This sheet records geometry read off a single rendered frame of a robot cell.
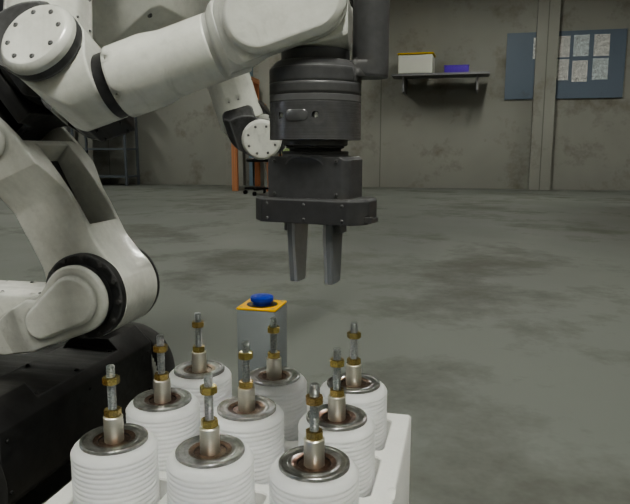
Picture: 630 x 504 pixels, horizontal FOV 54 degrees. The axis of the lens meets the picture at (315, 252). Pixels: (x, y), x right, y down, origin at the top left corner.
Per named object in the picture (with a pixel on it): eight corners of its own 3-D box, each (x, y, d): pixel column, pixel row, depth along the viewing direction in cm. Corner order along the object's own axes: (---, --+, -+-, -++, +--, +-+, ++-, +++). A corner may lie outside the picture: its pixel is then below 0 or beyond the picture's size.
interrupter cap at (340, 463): (270, 481, 63) (270, 475, 63) (287, 447, 70) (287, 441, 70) (344, 489, 62) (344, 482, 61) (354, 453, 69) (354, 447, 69)
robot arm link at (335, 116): (236, 222, 60) (233, 95, 58) (281, 213, 69) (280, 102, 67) (359, 229, 55) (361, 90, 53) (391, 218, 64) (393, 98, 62)
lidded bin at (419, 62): (435, 76, 936) (435, 56, 932) (433, 72, 894) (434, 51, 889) (399, 77, 949) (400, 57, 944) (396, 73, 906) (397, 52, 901)
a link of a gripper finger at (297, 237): (307, 277, 65) (307, 217, 64) (294, 283, 62) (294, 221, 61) (293, 275, 65) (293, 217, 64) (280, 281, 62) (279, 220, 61)
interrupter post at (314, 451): (300, 471, 65) (300, 441, 64) (305, 460, 67) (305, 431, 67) (323, 473, 65) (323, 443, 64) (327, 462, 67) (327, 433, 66)
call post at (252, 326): (238, 479, 111) (235, 309, 106) (252, 460, 118) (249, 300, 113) (277, 484, 109) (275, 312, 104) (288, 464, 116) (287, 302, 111)
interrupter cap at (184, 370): (173, 365, 97) (173, 361, 97) (222, 362, 99) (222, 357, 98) (174, 383, 90) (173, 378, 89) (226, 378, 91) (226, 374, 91)
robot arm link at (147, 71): (199, 42, 54) (8, 114, 57) (242, 109, 64) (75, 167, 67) (185, -42, 59) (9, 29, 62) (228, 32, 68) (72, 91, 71)
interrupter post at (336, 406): (323, 422, 77) (323, 396, 76) (332, 414, 79) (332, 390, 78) (341, 426, 76) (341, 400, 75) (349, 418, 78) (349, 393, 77)
